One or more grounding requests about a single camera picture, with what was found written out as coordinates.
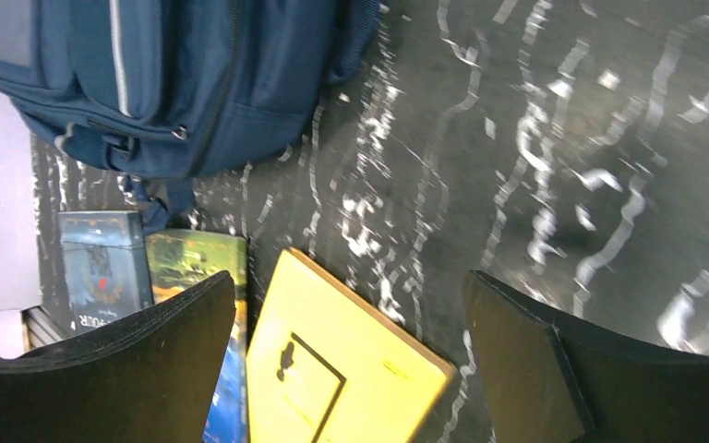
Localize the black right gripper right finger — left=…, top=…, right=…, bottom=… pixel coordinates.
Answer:
left=463, top=270, right=709, bottom=442

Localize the navy blue student backpack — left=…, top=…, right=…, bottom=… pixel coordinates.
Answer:
left=0, top=0, right=380, bottom=233

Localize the Animal Farm book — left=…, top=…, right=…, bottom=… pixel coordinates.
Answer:
left=146, top=229, right=249, bottom=443

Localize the Nineteen Eighty-Four book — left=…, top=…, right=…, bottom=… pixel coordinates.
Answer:
left=57, top=210, right=154, bottom=334

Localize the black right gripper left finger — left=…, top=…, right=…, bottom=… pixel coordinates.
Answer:
left=0, top=271, right=236, bottom=442

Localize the yellow notebook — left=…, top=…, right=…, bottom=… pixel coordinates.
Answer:
left=246, top=248, right=454, bottom=443

